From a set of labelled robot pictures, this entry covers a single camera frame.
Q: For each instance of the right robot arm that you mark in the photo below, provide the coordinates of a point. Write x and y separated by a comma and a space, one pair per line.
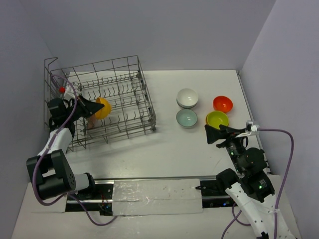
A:
247, 184

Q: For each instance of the grey wire dish rack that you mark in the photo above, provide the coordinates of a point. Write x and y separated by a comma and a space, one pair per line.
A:
121, 82

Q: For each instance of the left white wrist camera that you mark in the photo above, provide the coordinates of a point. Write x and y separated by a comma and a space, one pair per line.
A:
67, 92

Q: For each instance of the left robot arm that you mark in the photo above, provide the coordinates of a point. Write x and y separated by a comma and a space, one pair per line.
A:
49, 171

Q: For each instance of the light blue ribbed bowl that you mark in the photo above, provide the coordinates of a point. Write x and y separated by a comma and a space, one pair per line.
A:
186, 118

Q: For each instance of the red-orange bowl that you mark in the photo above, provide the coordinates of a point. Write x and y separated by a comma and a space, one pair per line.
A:
223, 104

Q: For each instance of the yellow-orange bowl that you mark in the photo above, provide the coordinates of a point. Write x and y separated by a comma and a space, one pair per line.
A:
105, 110

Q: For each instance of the lime green bowl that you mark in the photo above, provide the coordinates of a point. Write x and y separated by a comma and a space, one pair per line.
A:
216, 118

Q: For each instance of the pink speckled bowl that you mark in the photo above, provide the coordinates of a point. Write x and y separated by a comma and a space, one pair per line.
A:
91, 122

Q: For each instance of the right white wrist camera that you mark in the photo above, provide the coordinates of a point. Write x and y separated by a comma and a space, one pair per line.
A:
252, 128

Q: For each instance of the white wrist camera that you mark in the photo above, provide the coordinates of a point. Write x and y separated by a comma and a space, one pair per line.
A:
67, 92
252, 128

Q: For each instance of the white patterned bowl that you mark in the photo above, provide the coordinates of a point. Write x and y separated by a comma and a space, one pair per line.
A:
187, 98

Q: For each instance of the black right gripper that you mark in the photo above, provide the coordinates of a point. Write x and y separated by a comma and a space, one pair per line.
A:
213, 134

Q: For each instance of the silver taped cover plate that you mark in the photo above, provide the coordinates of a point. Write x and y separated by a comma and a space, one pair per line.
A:
156, 197

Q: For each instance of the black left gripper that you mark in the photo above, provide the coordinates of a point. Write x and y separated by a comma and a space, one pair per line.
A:
79, 107

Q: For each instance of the black mounting rail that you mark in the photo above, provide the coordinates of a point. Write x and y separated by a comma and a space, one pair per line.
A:
100, 200

